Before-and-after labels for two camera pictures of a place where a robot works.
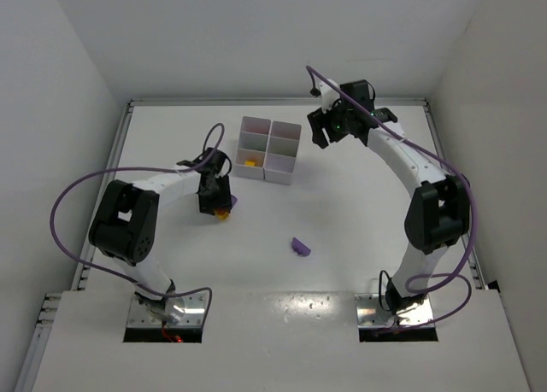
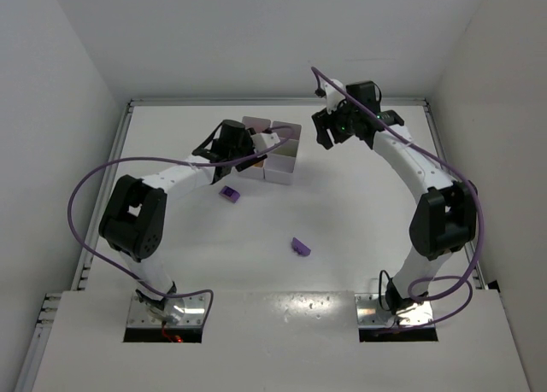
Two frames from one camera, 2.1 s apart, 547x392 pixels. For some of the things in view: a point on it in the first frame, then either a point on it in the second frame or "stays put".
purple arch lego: (300, 248) stays put
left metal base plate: (194, 308) stays put
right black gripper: (320, 127) stays put
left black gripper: (214, 204) to (246, 162)
